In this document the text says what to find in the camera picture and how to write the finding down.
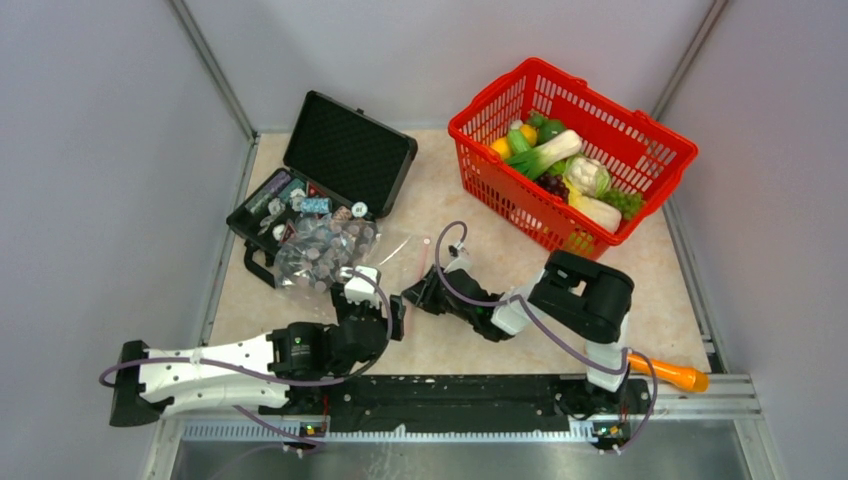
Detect purple toy grapes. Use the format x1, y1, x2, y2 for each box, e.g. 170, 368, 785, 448
535, 173, 570, 203

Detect green toy pepper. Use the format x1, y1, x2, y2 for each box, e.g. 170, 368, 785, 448
527, 111, 567, 145

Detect black poker chip case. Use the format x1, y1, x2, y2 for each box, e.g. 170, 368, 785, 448
226, 90, 418, 287

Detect green toy grapes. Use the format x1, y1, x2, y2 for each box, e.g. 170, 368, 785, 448
599, 188, 645, 221

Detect red plastic basket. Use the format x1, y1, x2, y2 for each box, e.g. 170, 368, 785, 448
448, 57, 698, 260

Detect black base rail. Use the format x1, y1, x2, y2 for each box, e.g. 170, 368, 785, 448
259, 374, 651, 434

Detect white green toy leek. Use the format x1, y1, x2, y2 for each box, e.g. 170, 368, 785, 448
504, 130, 583, 181

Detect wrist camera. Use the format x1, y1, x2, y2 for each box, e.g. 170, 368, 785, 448
444, 243, 473, 274
340, 266, 382, 307

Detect toy cauliflower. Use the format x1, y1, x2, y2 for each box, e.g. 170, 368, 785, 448
563, 154, 612, 198

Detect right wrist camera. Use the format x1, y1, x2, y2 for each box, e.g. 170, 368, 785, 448
444, 243, 473, 274

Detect orange toy carrot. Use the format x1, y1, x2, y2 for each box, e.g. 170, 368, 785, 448
628, 353, 710, 393

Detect white dealer button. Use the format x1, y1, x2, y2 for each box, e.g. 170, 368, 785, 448
350, 201, 368, 218

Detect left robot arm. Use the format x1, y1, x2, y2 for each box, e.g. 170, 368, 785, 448
100, 289, 405, 427

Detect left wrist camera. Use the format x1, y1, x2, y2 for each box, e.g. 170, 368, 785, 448
340, 266, 382, 307

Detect clear zip top bag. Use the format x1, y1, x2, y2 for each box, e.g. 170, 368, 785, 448
272, 213, 432, 333

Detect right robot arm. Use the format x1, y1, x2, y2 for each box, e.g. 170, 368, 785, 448
402, 248, 634, 420

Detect green toy cucumber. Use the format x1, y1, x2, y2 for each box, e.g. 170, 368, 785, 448
505, 128, 533, 156

